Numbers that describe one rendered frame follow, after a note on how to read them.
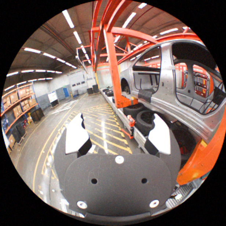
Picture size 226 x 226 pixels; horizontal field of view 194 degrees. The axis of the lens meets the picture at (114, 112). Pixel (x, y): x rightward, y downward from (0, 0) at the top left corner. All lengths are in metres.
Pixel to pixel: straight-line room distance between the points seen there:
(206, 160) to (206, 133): 0.53
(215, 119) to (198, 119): 0.27
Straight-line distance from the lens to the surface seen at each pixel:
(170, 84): 1.12
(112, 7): 1.95
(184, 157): 1.11
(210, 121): 1.06
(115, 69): 1.66
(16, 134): 6.38
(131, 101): 1.90
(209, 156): 0.59
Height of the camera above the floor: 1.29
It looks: 28 degrees down
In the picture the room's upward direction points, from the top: 9 degrees counter-clockwise
